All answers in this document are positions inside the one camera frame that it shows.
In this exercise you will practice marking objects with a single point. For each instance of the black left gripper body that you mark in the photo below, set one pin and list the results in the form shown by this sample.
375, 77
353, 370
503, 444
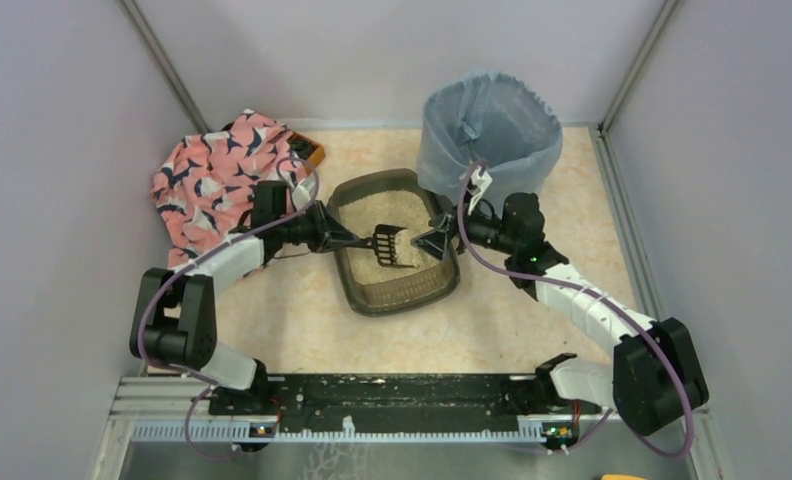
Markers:
320, 227

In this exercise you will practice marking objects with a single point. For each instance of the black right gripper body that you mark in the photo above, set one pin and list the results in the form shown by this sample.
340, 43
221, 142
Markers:
451, 226

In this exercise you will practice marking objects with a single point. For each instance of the black litter scoop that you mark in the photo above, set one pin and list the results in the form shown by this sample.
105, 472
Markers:
383, 244

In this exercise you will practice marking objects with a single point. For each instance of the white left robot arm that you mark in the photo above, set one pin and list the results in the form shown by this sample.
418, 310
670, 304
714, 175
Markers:
175, 325

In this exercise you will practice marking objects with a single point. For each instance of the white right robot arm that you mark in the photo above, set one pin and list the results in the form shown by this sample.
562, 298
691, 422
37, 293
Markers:
601, 318

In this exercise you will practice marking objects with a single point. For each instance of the dark green litter box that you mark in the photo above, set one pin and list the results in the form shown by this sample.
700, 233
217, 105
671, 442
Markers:
391, 197

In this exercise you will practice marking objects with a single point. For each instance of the wooden tray box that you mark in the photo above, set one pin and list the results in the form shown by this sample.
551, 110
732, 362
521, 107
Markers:
306, 148

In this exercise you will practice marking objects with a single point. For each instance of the blue plastic bin liner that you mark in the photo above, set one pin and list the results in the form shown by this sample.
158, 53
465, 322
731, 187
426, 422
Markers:
493, 117

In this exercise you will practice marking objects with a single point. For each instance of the pink patterned cloth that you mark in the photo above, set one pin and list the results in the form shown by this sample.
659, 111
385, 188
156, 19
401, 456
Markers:
208, 182

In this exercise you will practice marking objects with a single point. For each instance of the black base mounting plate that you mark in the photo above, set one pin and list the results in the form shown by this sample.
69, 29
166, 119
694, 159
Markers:
393, 404

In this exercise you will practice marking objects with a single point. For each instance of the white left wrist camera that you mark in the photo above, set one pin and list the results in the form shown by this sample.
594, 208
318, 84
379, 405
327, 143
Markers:
302, 195

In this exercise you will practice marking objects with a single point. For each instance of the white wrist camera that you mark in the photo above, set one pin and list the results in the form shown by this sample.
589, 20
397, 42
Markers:
478, 184
302, 195

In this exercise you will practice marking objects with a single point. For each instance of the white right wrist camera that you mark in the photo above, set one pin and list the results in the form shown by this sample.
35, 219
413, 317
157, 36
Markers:
478, 184

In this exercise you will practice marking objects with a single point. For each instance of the aluminium frame rail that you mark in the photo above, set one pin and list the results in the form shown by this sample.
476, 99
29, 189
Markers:
170, 407

